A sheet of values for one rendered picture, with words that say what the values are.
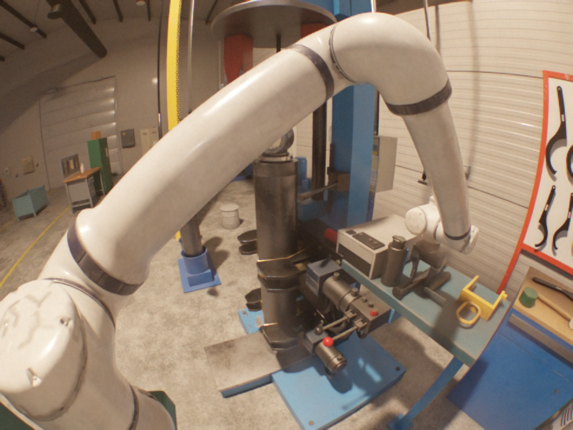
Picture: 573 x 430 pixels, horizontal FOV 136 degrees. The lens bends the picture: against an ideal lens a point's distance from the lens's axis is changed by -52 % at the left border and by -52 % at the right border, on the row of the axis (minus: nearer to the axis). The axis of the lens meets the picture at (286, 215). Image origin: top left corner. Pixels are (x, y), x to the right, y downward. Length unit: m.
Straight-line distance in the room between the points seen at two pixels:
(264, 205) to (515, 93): 2.31
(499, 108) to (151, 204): 2.54
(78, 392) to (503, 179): 2.62
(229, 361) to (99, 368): 1.56
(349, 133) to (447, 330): 1.00
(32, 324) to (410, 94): 0.52
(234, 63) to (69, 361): 1.18
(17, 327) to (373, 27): 0.53
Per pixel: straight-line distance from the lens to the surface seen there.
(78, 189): 6.82
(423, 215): 0.76
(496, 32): 2.75
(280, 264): 1.16
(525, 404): 1.84
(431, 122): 0.41
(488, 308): 0.99
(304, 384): 1.73
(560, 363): 1.61
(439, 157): 0.46
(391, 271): 0.94
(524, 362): 1.63
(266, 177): 1.06
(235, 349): 1.88
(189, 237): 2.48
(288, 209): 1.12
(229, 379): 1.74
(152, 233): 0.34
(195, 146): 0.31
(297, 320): 1.53
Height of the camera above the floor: 1.65
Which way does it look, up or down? 22 degrees down
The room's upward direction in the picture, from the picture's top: straight up
